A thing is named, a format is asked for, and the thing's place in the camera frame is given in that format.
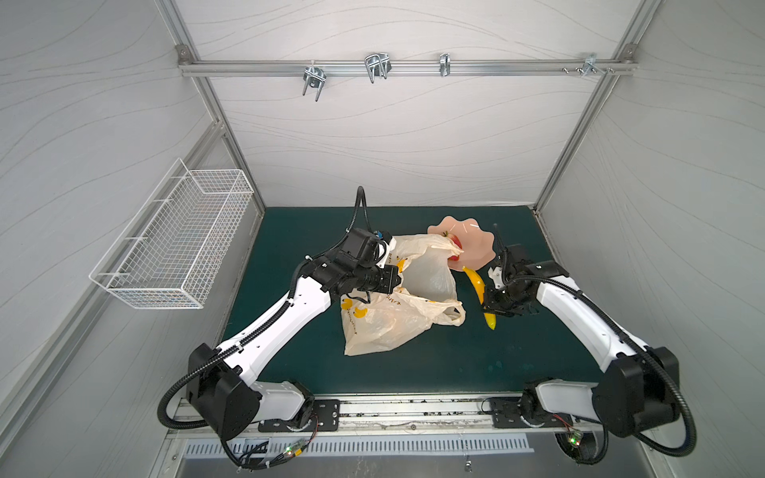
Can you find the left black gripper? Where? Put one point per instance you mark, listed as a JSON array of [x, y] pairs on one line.
[[386, 282]]

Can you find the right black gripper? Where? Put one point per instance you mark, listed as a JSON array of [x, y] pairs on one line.
[[499, 299]]

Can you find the cream banana-print plastic bag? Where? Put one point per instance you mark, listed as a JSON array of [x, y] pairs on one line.
[[376, 323]]

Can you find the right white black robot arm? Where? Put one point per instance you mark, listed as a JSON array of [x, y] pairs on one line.
[[639, 394]]

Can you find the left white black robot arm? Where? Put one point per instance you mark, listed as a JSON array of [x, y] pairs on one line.
[[222, 389]]

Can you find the pink scalloped fruit bowl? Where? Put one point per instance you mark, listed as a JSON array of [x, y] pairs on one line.
[[477, 244]]

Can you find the red strawberry top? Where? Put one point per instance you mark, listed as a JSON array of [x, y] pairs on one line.
[[456, 242]]

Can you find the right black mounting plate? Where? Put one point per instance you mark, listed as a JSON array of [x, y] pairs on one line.
[[508, 412]]

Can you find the black mounting plate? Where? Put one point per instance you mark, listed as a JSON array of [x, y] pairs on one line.
[[323, 416], [508, 412]]

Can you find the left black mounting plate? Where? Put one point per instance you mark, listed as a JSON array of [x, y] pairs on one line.
[[323, 416]]

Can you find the metal hook clamp left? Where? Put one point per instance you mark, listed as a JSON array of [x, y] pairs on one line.
[[314, 79]]

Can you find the aluminium top crossbar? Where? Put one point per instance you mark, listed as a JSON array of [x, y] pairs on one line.
[[400, 68]]

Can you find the metal hook clamp middle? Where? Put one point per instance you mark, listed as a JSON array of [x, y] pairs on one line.
[[377, 66]]

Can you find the metal hook clamp small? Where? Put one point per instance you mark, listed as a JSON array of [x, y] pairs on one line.
[[444, 65]]

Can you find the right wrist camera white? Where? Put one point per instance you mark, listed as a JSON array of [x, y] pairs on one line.
[[496, 276]]

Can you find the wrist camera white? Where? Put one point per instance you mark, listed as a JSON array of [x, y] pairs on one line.
[[496, 276], [386, 244]]

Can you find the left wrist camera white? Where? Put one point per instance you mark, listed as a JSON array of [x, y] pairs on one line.
[[386, 244]]

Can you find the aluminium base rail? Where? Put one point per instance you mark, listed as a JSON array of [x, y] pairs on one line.
[[457, 413]]

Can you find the white slotted cable duct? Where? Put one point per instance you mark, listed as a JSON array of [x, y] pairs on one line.
[[376, 445]]

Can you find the white wire basket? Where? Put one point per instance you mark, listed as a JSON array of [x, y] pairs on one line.
[[170, 252]]

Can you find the metal bracket clamp right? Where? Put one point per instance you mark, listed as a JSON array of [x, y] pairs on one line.
[[590, 67]]

